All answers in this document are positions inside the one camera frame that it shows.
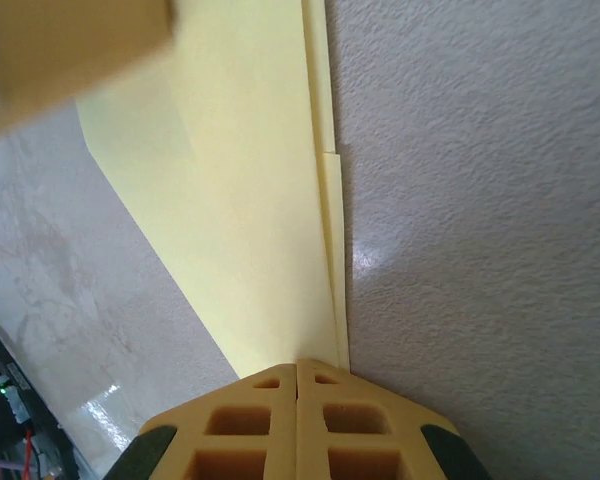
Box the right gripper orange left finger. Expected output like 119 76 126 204
102 362 300 480

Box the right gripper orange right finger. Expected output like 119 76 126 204
295 357 491 480

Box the yellow paper sheet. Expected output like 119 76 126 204
74 0 354 381

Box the small circuit board green LED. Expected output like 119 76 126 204
0 377 39 431

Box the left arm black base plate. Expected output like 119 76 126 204
0 327 89 480

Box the thin red wire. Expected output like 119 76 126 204
23 429 37 474

